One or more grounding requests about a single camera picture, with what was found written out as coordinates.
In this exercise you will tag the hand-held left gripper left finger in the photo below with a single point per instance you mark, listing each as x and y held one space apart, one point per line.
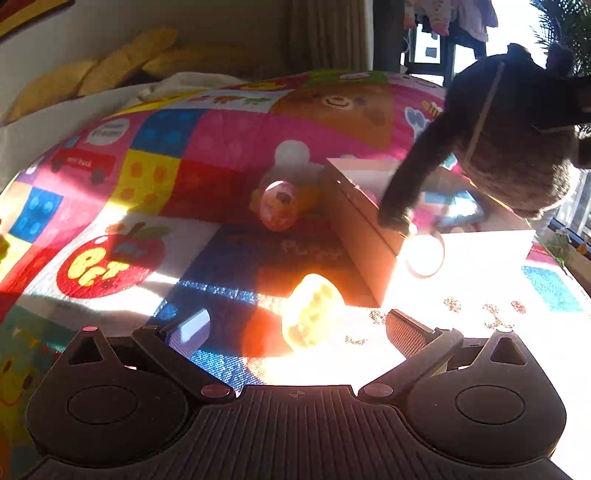
189 333

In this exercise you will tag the pink plastic basket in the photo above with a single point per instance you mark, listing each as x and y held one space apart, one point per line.
314 309

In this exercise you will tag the yellow pillow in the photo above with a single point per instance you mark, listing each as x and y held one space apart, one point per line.
51 90
129 60

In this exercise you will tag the framed wall picture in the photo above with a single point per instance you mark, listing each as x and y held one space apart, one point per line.
27 14

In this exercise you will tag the white cardboard box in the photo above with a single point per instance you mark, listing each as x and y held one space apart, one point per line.
364 240

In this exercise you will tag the beige curtain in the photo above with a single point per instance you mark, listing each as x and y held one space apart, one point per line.
330 32

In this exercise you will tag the green palm plant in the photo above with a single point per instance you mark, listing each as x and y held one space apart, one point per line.
565 27

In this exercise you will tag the pink cartoon toy ball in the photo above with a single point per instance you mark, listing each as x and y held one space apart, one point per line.
277 207

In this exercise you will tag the hanging clothes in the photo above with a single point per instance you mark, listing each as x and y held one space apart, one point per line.
452 16

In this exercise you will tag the colourful printed play mat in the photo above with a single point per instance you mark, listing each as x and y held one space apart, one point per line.
138 207

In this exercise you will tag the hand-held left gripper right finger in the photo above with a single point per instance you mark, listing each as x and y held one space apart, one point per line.
408 334

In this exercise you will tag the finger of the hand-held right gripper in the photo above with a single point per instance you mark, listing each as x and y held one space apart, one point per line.
584 152

